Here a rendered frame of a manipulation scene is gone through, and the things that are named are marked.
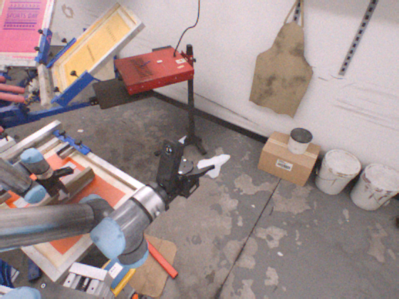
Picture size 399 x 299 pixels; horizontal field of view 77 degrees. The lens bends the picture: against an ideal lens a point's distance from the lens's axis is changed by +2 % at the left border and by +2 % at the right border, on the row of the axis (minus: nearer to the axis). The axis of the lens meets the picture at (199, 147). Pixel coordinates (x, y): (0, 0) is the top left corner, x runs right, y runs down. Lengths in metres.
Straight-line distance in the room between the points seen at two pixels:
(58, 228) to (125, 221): 0.14
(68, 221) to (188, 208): 1.94
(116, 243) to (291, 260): 2.00
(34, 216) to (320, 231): 2.36
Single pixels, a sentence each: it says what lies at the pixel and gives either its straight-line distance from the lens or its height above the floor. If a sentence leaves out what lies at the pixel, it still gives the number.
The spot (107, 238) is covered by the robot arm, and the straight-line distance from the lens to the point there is 0.54.
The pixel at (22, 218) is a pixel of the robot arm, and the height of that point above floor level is 1.73.
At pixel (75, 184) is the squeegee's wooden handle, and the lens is 1.54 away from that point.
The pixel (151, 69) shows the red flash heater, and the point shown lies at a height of 1.10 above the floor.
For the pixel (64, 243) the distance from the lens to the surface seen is 1.46.
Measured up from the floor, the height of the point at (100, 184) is 0.95.
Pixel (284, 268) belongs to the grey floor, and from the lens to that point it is 2.38.
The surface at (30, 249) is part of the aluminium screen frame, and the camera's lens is 1.48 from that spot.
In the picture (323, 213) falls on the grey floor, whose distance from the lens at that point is 2.73.
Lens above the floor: 2.16
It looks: 46 degrees down
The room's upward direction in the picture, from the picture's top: straight up
